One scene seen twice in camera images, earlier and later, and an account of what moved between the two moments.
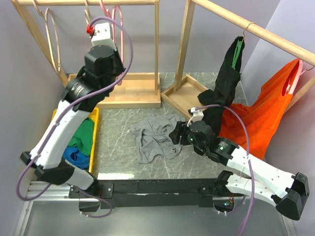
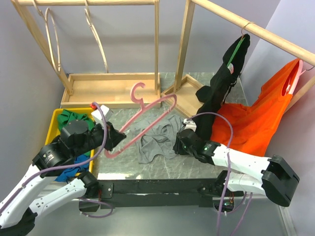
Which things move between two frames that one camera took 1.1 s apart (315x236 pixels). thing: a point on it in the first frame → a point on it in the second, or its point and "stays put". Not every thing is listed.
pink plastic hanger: (111, 13) → (143, 107)
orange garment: (262, 119) stays put
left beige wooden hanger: (58, 70) stays put
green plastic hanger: (238, 48) → (240, 43)
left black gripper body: (118, 71) → (97, 136)
